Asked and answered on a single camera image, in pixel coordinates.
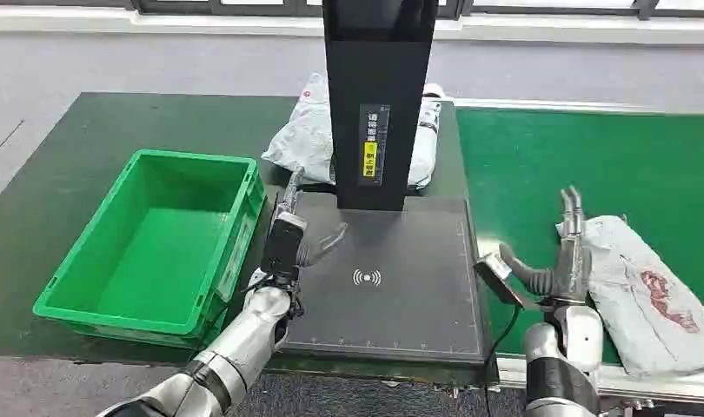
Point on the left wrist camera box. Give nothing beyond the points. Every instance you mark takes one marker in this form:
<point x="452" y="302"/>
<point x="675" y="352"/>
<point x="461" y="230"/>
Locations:
<point x="283" y="247"/>

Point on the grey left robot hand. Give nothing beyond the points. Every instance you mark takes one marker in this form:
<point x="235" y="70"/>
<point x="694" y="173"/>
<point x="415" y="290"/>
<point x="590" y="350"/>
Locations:
<point x="323" y="244"/>

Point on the grey parcel with red mark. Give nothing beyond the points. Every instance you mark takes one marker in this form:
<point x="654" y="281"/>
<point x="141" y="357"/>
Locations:
<point x="634" y="299"/>

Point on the green conveyor belt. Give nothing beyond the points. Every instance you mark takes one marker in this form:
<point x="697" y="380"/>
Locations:
<point x="559" y="161"/>

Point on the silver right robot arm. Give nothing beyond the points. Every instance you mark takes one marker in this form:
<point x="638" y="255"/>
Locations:
<point x="565" y="345"/>

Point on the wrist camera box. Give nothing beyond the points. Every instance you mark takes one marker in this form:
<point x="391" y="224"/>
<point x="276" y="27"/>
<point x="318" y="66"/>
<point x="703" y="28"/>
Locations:
<point x="283" y="247"/>
<point x="496" y="273"/>

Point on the dark green table mat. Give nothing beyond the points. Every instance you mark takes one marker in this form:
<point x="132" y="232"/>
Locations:
<point x="70" y="172"/>

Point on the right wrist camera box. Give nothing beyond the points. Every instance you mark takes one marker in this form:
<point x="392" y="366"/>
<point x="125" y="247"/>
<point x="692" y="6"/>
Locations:
<point x="496" y="273"/>

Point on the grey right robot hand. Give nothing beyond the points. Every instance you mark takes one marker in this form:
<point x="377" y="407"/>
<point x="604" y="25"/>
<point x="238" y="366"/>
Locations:
<point x="571" y="276"/>

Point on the large pale grey parcel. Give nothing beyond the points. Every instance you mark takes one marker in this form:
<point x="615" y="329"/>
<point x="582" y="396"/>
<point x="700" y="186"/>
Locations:
<point x="306" y="138"/>

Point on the dark window frame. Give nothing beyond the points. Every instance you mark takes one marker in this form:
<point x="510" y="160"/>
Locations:
<point x="173" y="7"/>

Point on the silver conveyor frame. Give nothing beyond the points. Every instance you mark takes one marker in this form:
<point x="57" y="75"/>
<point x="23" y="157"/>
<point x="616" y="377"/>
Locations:
<point x="645" y="385"/>

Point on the green plastic crate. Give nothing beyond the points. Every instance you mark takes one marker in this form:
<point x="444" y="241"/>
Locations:
<point x="156" y="259"/>

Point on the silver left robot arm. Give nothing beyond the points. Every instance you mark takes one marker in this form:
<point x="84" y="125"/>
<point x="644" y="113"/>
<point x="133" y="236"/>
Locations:
<point x="242" y="345"/>

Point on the black scanner base plate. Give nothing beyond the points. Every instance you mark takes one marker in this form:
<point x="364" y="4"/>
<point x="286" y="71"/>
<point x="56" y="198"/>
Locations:
<point x="398" y="311"/>

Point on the black scanner column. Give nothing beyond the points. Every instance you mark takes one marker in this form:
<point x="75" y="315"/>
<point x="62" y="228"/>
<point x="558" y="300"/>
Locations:
<point x="381" y="69"/>

